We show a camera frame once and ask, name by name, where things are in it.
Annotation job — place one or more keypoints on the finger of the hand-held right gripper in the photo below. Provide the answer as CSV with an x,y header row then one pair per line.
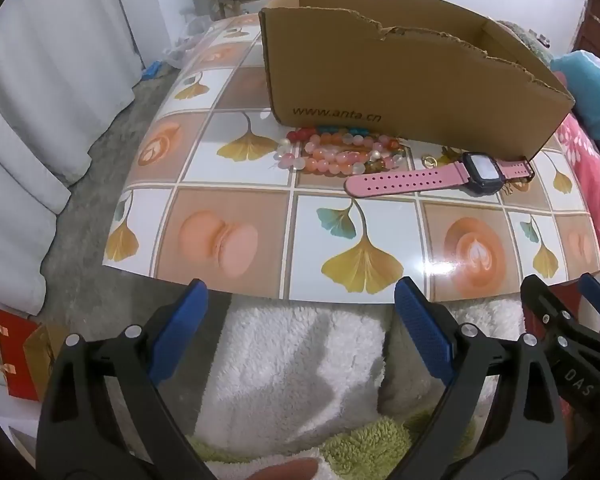
x,y
597,292
535,295

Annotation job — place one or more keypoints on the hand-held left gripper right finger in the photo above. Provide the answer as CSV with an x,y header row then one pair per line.
x,y
425,330

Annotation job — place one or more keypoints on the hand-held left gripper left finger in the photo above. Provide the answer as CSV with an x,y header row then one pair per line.
x,y
180,330

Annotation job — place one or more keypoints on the brown cardboard box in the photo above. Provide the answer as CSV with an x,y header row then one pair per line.
x,y
380,75

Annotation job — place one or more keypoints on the person's left hand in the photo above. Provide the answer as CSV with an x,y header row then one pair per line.
x,y
285,470

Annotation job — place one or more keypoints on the pink floral blanket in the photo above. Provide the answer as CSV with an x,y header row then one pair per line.
x,y
595,185

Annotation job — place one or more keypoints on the white fluffy blanket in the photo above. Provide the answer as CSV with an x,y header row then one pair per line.
x,y
290,360

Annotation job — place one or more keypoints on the green fluffy mat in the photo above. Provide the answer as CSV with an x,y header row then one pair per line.
x,y
370,447

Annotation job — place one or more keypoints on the gold gift bag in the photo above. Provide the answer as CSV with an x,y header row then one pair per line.
x,y
37,360

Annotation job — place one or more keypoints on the red gift bag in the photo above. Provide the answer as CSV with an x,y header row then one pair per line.
x,y
10,355

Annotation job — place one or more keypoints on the teal plush pillow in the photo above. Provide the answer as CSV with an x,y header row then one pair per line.
x,y
590,95

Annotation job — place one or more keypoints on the green patterned blanket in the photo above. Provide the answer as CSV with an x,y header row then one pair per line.
x,y
530,42

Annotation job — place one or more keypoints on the white curtain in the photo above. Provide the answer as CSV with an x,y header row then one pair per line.
x,y
40,110

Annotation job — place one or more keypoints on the small blue item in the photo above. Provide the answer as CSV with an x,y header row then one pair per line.
x,y
152,70

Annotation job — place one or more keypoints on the clear plastic bag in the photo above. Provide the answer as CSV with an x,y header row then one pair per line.
x,y
180,50

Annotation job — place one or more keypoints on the wooden chair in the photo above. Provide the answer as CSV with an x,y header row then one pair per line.
x,y
225,7

